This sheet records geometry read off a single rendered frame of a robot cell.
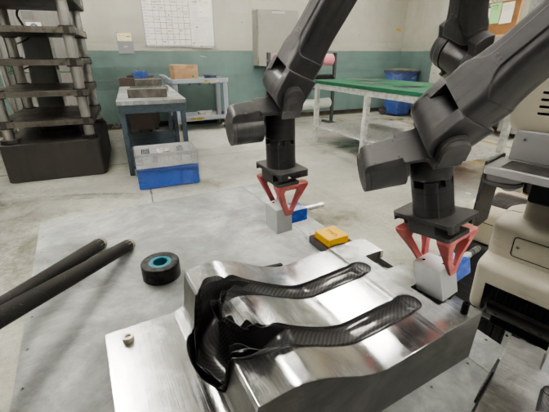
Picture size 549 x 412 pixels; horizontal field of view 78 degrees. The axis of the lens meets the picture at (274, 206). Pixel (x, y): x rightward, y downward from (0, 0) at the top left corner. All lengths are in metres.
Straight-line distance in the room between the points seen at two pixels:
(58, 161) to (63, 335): 3.70
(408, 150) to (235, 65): 6.62
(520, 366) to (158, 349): 0.50
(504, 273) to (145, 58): 6.39
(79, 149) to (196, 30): 3.46
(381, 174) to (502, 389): 0.31
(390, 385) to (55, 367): 0.50
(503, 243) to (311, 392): 0.66
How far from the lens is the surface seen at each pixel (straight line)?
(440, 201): 0.53
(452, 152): 0.45
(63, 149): 4.30
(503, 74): 0.43
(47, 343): 0.72
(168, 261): 0.78
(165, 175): 3.63
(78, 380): 0.64
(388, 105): 8.21
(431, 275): 0.59
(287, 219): 0.70
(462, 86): 0.45
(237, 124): 0.60
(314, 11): 0.58
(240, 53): 7.06
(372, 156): 0.48
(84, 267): 0.76
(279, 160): 0.65
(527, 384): 0.59
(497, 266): 0.94
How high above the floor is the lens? 1.24
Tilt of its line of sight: 24 degrees down
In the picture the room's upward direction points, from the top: straight up
